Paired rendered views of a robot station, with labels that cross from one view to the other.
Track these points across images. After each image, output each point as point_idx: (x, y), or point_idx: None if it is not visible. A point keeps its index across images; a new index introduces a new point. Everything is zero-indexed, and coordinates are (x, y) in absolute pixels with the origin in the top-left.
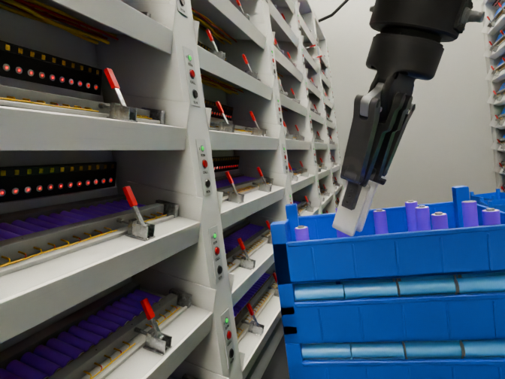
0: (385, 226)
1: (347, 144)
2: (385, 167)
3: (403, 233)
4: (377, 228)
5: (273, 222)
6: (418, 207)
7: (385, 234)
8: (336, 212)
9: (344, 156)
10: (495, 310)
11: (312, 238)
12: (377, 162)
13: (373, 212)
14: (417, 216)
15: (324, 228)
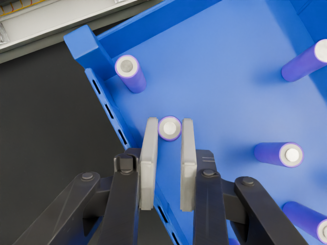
0: (275, 164)
1: (29, 227)
2: (234, 230)
3: (168, 233)
4: (267, 150)
5: (83, 28)
6: (322, 227)
7: (157, 207)
8: (311, 46)
9: (52, 202)
10: None
11: (296, 2)
12: (193, 232)
13: (281, 146)
14: (309, 218)
15: (317, 15)
